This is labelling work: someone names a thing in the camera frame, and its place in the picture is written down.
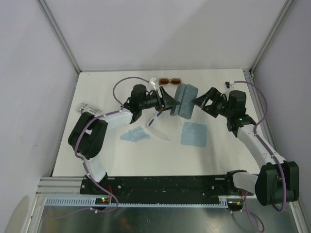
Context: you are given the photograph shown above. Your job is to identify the blue glasses case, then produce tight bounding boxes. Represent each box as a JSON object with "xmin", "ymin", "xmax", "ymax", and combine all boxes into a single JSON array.
[{"xmin": 170, "ymin": 83, "xmax": 198, "ymax": 120}]

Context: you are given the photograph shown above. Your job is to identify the blue cleaning cloth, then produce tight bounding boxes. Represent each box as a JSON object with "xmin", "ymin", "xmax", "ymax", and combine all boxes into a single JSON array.
[
  {"xmin": 180, "ymin": 122, "xmax": 207, "ymax": 148},
  {"xmin": 120, "ymin": 126, "xmax": 151, "ymax": 142}
]

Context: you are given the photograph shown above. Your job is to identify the white frame sunglasses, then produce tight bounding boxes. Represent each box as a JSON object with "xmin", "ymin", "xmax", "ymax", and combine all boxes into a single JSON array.
[{"xmin": 146, "ymin": 112, "xmax": 183, "ymax": 144}]

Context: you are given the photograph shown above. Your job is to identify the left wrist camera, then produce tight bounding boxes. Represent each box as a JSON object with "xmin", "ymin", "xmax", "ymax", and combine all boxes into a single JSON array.
[{"xmin": 149, "ymin": 76, "xmax": 157, "ymax": 91}]

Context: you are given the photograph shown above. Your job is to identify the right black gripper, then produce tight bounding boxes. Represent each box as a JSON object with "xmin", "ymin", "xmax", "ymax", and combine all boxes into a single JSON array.
[{"xmin": 191, "ymin": 87, "xmax": 233, "ymax": 118}]

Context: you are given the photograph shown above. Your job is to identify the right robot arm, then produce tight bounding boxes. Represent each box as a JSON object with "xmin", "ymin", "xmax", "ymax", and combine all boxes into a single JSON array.
[{"xmin": 192, "ymin": 87, "xmax": 299, "ymax": 206}]

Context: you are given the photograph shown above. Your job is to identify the crumpled blue cleaning cloth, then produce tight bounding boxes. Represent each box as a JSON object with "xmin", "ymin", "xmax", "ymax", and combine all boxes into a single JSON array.
[{"xmin": 120, "ymin": 126, "xmax": 151, "ymax": 142}]

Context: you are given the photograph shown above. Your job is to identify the brown sunglasses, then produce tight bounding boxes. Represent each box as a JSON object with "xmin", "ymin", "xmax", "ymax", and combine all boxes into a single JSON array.
[{"xmin": 158, "ymin": 77, "xmax": 182, "ymax": 86}]

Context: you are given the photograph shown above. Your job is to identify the aluminium frame rail front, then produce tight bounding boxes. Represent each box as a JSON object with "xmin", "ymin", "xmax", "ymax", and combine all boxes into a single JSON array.
[{"xmin": 35, "ymin": 177, "xmax": 86, "ymax": 196}]

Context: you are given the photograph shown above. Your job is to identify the white cable duct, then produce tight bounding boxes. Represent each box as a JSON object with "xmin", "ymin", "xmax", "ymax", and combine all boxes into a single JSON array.
[{"xmin": 43, "ymin": 196, "xmax": 230, "ymax": 208}]

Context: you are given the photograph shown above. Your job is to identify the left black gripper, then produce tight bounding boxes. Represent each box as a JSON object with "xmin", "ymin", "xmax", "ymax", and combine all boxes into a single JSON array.
[{"xmin": 139, "ymin": 86, "xmax": 179, "ymax": 112}]

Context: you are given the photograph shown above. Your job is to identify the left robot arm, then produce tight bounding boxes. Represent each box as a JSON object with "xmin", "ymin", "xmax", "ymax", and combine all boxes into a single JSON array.
[{"xmin": 68, "ymin": 84, "xmax": 180, "ymax": 194}]

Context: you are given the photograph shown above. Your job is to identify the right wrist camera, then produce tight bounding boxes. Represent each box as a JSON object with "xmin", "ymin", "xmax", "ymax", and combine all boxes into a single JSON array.
[{"xmin": 225, "ymin": 81, "xmax": 235, "ymax": 89}]

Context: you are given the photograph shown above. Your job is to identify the right aluminium corner post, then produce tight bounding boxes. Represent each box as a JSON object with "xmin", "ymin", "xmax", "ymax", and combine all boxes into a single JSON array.
[{"xmin": 249, "ymin": 0, "xmax": 297, "ymax": 74}]

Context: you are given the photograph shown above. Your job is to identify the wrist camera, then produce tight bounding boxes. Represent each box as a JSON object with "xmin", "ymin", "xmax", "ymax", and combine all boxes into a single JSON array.
[
  {"xmin": 225, "ymin": 81, "xmax": 235, "ymax": 89},
  {"xmin": 149, "ymin": 76, "xmax": 157, "ymax": 91}
]

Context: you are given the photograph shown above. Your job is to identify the left aluminium corner post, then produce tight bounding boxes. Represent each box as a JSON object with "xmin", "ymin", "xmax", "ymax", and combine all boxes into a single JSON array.
[{"xmin": 36, "ymin": 0, "xmax": 81, "ymax": 74}]

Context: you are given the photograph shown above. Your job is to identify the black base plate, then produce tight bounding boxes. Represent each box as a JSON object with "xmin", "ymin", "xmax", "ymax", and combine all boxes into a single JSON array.
[{"xmin": 80, "ymin": 175, "xmax": 245, "ymax": 205}]

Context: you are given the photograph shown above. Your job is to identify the newspaper print pouch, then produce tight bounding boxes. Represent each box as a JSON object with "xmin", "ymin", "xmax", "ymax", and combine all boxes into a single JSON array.
[{"xmin": 76, "ymin": 102, "xmax": 103, "ymax": 116}]

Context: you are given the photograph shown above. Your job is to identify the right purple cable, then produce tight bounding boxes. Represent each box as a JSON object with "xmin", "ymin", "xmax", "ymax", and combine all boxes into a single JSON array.
[{"xmin": 233, "ymin": 81, "xmax": 285, "ymax": 231}]

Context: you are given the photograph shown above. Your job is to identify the aluminium corner post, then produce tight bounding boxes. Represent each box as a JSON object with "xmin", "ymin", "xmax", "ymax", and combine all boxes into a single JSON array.
[
  {"xmin": 36, "ymin": 0, "xmax": 81, "ymax": 74},
  {"xmin": 249, "ymin": 0, "xmax": 297, "ymax": 74}
]

